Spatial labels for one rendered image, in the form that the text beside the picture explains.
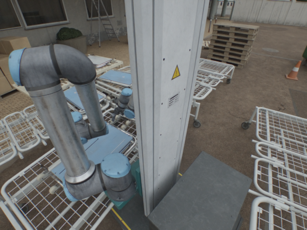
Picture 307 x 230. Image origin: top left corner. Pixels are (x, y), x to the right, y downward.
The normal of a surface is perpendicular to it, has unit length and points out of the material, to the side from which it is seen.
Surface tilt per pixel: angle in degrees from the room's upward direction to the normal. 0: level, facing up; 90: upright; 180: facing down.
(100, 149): 4
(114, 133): 4
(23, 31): 90
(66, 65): 87
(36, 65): 75
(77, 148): 83
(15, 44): 90
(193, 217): 0
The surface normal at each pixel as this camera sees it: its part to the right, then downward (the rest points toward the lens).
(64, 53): 0.55, -0.17
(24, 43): 0.92, 0.25
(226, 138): 0.00, -0.79
